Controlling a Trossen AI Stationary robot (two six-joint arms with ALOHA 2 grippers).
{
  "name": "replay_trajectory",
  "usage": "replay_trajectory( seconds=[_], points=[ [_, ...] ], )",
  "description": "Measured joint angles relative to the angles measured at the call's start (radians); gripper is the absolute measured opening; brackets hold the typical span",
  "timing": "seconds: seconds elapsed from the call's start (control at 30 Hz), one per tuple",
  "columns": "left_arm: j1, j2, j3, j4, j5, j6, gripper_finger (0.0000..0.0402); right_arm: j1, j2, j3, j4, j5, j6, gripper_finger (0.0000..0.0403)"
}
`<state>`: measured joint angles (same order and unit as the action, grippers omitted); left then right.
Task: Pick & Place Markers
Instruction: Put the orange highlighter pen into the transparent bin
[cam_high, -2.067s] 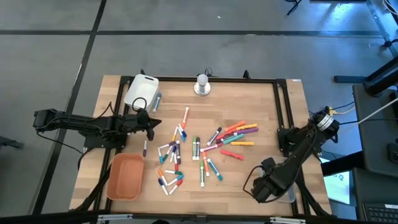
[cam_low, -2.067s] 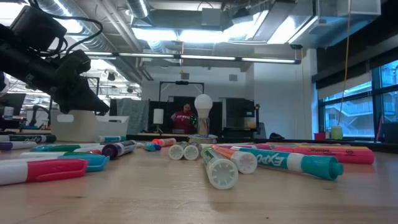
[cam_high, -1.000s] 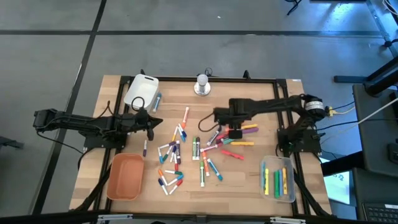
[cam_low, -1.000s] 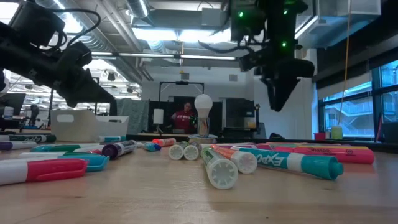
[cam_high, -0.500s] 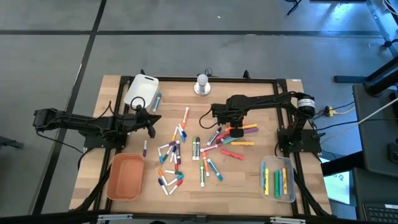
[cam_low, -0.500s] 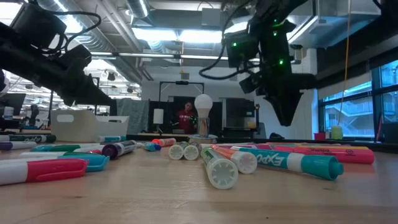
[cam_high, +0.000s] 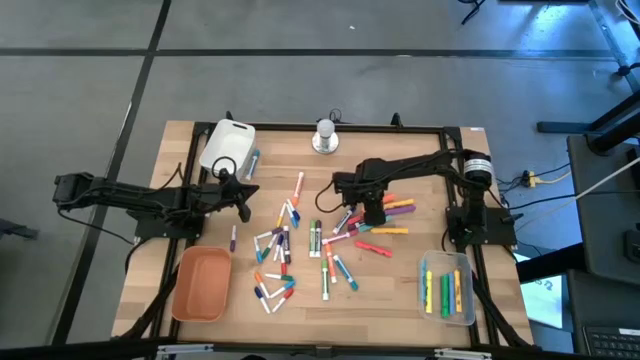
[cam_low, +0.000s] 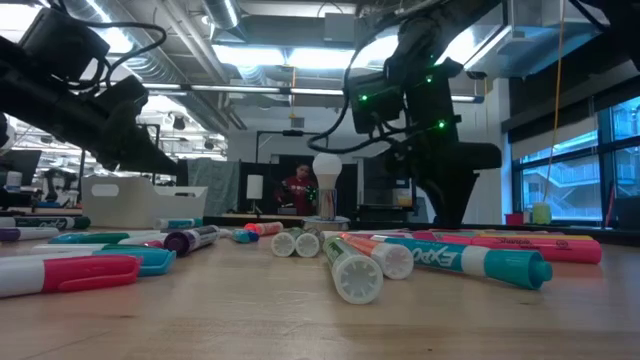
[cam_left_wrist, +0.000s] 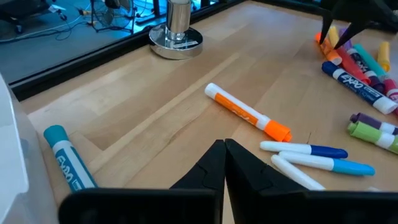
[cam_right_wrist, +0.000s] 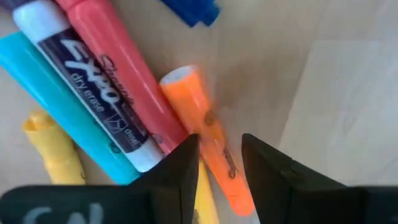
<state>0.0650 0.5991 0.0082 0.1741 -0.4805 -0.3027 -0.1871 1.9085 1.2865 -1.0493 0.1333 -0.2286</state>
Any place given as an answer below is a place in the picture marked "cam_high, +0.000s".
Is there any thick pink whiteboard marker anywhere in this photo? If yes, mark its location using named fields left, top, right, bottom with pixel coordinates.
left=321, top=229, right=360, bottom=245

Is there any white plastic bin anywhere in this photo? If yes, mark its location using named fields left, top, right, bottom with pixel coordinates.
left=198, top=118, right=258, bottom=183

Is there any thick teal whiteboard marker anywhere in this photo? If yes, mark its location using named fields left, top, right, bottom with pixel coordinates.
left=246, top=149, right=261, bottom=182
left=332, top=254, right=360, bottom=292

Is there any black desk crossbar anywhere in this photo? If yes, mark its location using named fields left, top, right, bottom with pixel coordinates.
left=516, top=242, right=586, bottom=284

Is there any white sheet with scribble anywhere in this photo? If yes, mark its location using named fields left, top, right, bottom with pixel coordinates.
left=518, top=276, right=565, bottom=330

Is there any teal highlighter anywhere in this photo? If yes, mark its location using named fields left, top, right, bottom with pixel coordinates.
left=357, top=215, right=394, bottom=233

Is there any silver frame bracket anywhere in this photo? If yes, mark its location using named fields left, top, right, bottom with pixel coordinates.
left=155, top=342, right=215, bottom=359
left=433, top=347, right=494, bottom=360

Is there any clear plastic bin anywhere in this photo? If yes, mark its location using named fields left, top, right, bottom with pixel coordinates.
left=417, top=249, right=477, bottom=327

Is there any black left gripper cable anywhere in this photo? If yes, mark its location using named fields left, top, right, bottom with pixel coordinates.
left=211, top=155, right=237, bottom=178

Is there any black keyboard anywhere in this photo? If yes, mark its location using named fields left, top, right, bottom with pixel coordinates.
left=582, top=325, right=640, bottom=360

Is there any white cable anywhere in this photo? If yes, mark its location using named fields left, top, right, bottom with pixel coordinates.
left=514, top=155, right=640, bottom=227

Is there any red highlighter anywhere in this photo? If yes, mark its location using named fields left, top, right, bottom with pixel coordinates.
left=354, top=240, right=394, bottom=258

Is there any thick orange whiteboard marker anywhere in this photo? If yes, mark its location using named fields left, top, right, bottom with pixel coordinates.
left=292, top=171, right=305, bottom=208
left=325, top=242, right=338, bottom=285

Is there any black desk leg beam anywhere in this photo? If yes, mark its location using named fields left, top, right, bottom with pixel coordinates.
left=536, top=89, right=640, bottom=156

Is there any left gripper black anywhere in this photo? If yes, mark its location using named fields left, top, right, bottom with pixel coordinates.
left=213, top=167, right=261, bottom=225

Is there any thin orange whiteboard marker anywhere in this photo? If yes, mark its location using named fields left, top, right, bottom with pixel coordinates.
left=253, top=271, right=271, bottom=299

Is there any chrome desk lamp white bulb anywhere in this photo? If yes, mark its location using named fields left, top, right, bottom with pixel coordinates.
left=310, top=118, right=341, bottom=156

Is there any grey desk with keyboard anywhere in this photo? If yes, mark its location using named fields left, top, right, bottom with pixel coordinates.
left=566, top=268, right=640, bottom=360

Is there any black stand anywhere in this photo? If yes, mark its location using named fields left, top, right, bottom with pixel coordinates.
left=587, top=0, right=640, bottom=94

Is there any orange plastic bin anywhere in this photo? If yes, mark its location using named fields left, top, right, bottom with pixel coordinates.
left=170, top=245, right=234, bottom=324

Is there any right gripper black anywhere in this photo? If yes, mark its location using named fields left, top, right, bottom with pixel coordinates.
left=332, top=169, right=393, bottom=228

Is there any black chair base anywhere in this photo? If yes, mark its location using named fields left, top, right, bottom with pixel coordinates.
left=0, top=217, right=40, bottom=241

